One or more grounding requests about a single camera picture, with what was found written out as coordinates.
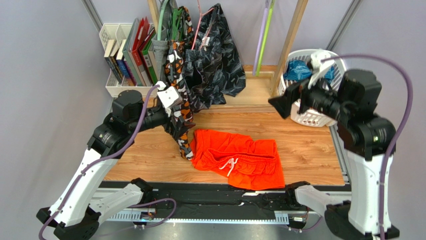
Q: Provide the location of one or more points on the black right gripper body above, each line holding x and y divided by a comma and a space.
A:
298, 98

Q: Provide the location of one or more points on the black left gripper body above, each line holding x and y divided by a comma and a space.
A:
171, 128

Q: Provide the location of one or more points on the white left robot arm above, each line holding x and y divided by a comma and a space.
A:
75, 216

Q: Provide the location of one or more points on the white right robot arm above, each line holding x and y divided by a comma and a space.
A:
366, 136

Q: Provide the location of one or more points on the lime green hanger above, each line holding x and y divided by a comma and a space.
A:
265, 36

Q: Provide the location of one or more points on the dark leaf-pattern shorts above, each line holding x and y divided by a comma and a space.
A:
213, 68

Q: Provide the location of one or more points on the orange camouflage shorts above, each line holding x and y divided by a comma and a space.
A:
181, 31

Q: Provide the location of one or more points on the purple hanger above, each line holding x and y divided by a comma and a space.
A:
260, 37

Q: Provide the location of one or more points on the grey shorts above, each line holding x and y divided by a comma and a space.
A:
170, 59

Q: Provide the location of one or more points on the pale green hanger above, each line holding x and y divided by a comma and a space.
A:
162, 11

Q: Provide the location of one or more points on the dark green hanger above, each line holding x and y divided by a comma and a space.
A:
176, 24

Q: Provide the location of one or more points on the pink hanger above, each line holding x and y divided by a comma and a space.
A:
201, 14

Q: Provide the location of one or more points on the white laundry basket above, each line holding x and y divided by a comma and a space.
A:
311, 118

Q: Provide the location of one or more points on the blue patterned garment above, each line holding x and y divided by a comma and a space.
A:
297, 70

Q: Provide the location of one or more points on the green folder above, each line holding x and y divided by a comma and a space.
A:
149, 58

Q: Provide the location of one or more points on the blue book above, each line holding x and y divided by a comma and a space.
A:
121, 61

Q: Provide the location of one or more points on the grey-green folder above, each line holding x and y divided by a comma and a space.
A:
127, 52

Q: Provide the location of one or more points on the red folder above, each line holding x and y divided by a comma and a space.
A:
140, 33

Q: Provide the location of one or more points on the dark navy book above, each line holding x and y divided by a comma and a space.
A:
110, 57

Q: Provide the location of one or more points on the white file organizer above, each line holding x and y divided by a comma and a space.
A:
119, 31

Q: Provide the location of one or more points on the wooden clothes rack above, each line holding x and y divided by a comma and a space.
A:
259, 88

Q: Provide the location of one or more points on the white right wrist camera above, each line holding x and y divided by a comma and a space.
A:
321, 65

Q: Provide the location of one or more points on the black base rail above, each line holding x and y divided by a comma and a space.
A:
202, 202

